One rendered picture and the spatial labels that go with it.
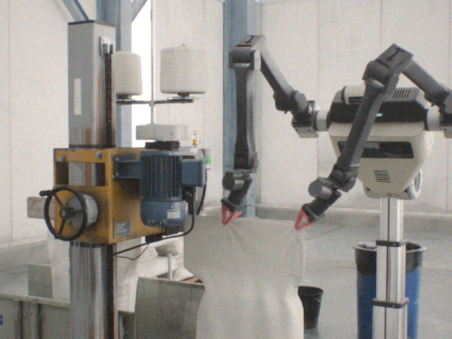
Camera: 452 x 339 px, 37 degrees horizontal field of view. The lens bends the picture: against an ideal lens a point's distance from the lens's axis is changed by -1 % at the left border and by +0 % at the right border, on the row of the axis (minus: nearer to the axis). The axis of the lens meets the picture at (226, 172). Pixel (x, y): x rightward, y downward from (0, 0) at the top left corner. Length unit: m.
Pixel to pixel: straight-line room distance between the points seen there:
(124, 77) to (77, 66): 0.22
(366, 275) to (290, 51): 7.04
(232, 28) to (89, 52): 9.18
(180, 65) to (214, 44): 8.77
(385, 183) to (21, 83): 5.43
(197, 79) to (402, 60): 0.68
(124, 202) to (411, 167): 1.12
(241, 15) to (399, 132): 8.86
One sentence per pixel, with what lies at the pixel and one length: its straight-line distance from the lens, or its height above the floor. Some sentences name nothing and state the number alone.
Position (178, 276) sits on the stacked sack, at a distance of 5.82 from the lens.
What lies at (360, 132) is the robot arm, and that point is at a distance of 2.25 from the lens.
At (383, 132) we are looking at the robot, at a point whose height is 1.40.
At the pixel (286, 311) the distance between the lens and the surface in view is 2.42.
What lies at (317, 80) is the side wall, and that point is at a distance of 10.99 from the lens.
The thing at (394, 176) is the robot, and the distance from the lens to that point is 2.80.
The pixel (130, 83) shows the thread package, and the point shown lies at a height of 1.57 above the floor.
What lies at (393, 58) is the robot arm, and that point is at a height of 1.62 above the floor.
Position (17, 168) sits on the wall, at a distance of 7.61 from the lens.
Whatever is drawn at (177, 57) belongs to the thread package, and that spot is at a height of 1.64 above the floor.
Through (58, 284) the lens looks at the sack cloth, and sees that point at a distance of 2.95.
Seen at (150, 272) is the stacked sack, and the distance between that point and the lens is 5.43.
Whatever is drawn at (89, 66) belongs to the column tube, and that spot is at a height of 1.61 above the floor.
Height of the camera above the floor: 1.38
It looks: 3 degrees down
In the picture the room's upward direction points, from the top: straight up
